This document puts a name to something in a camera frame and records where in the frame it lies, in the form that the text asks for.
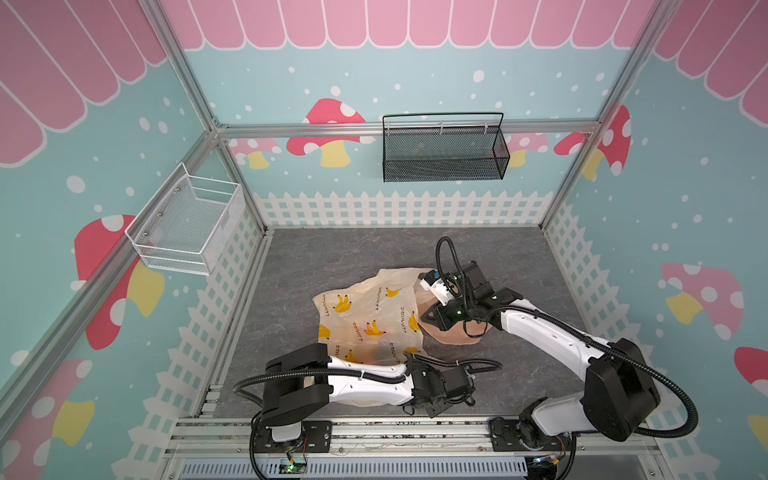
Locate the banana print plastic bag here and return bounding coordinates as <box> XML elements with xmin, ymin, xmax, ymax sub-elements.
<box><xmin>313</xmin><ymin>268</ymin><xmax>435</xmax><ymax>366</ymax></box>

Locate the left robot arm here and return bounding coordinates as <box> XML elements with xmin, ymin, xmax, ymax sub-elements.
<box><xmin>232</xmin><ymin>343</ymin><xmax>503</xmax><ymax>479</ymax></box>

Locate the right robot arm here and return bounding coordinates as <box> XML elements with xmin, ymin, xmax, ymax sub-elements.
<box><xmin>420</xmin><ymin>236</ymin><xmax>699</xmax><ymax>450</ymax></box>

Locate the pink wavy fruit plate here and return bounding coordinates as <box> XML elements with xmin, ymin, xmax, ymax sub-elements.
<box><xmin>414</xmin><ymin>281</ymin><xmax>486</xmax><ymax>345</ymax></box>

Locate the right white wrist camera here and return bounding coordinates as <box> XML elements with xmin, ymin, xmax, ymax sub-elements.
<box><xmin>418</xmin><ymin>270</ymin><xmax>458</xmax><ymax>306</ymax></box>

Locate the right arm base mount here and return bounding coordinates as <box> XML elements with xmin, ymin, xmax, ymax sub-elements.
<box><xmin>488</xmin><ymin>417</ymin><xmax>571</xmax><ymax>453</ymax></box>

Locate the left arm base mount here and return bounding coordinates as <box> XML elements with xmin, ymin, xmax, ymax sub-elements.
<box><xmin>250</xmin><ymin>420</ymin><xmax>333</xmax><ymax>454</ymax></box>

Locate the black wire mesh basket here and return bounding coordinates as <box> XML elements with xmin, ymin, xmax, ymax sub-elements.
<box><xmin>382</xmin><ymin>112</ymin><xmax>511</xmax><ymax>183</ymax></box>

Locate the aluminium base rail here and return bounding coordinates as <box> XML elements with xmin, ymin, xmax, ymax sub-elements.
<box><xmin>155</xmin><ymin>416</ymin><xmax>673</xmax><ymax>479</ymax></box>

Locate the white wire mesh basket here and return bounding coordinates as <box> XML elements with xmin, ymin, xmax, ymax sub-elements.
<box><xmin>125</xmin><ymin>164</ymin><xmax>245</xmax><ymax>276</ymax></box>

